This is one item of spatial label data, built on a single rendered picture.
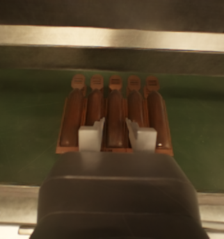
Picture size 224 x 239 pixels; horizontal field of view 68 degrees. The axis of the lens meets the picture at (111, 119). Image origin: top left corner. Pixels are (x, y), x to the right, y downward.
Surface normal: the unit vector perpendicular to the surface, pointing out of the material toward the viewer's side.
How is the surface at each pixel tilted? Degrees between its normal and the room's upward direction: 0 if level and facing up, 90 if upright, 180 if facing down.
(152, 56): 90
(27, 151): 2
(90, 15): 90
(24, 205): 0
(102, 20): 90
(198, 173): 2
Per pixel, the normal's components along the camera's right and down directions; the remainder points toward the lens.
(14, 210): 0.06, -0.48
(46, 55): -0.04, 0.88
